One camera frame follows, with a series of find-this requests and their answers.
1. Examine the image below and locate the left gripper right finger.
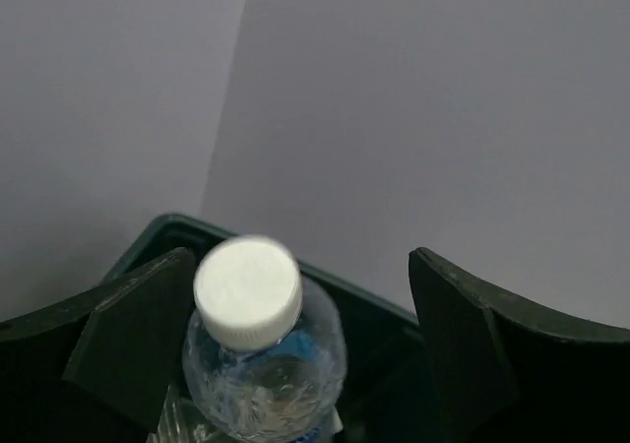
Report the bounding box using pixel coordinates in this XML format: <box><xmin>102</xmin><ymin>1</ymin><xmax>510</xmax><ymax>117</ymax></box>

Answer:
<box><xmin>409</xmin><ymin>247</ymin><xmax>629</xmax><ymax>442</ymax></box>

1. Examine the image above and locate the clear bottle blue label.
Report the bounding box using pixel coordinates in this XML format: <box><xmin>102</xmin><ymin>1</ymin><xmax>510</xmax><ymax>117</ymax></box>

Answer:
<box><xmin>182</xmin><ymin>235</ymin><xmax>347</xmax><ymax>442</ymax></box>

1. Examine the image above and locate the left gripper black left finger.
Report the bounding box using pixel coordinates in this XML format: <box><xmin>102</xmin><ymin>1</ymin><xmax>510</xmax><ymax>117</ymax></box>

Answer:
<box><xmin>1</xmin><ymin>248</ymin><xmax>196</xmax><ymax>442</ymax></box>

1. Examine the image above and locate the dark green plastic bin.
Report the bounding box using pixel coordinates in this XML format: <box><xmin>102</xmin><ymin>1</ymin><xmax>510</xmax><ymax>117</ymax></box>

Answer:
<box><xmin>105</xmin><ymin>215</ymin><xmax>443</xmax><ymax>442</ymax></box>

